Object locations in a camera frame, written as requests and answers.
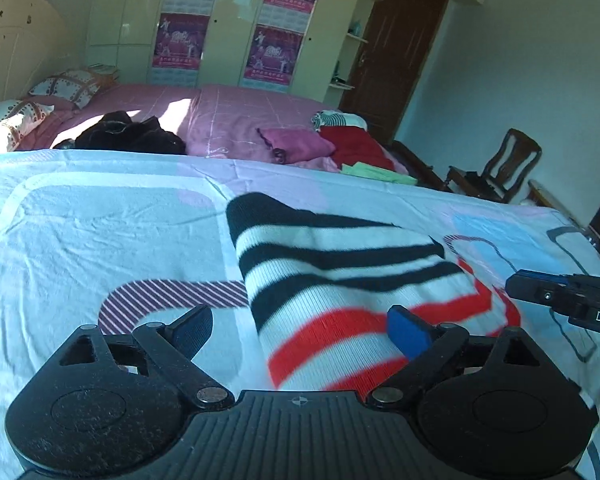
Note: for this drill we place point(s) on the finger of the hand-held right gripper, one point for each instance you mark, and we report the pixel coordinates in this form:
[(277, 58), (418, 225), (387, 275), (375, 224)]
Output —
[(535, 290)]

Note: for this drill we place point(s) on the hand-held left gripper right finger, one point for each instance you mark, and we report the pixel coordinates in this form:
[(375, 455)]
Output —
[(407, 332)]

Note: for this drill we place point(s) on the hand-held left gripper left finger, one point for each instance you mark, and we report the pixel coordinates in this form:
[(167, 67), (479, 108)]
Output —
[(192, 332)]

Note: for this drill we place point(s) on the striped knit sweater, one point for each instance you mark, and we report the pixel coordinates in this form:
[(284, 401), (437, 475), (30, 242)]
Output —
[(330, 280)]

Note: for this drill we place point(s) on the black clothes pile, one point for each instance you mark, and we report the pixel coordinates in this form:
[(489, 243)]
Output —
[(130, 135)]

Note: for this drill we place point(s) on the dark wooden chair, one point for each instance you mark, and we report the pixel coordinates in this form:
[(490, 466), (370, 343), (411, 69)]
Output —
[(510, 160)]

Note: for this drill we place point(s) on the white printed bed sheet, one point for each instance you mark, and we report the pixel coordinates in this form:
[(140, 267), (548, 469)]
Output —
[(105, 230)]

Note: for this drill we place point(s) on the light green cloth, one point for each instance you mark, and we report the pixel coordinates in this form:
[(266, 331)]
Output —
[(375, 172)]

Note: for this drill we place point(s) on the red garment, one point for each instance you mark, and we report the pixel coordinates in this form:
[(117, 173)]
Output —
[(360, 147)]

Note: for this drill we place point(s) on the pink folded cloth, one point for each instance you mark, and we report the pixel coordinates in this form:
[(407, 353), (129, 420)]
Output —
[(297, 144)]

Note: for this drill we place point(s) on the pink bed sheet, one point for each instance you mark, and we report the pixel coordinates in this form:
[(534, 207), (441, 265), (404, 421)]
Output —
[(230, 120)]

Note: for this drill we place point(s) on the green white striped cloth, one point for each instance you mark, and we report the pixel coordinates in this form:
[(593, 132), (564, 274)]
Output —
[(337, 119)]

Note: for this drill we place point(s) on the brown wooden door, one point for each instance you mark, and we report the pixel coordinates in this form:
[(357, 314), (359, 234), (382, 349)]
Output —
[(395, 55)]

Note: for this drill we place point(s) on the patterned pillow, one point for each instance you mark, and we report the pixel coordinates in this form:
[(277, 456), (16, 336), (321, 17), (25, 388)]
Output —
[(10, 122), (67, 87)]

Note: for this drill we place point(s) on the cream wardrobe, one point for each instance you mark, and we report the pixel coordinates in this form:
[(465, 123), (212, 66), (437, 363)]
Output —
[(130, 20)]

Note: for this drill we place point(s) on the cream wooden headboard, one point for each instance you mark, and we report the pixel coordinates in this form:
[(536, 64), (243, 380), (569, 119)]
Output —
[(15, 45)]

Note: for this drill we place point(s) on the dark wooden bed frame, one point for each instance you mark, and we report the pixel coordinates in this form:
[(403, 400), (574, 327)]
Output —
[(420, 165)]

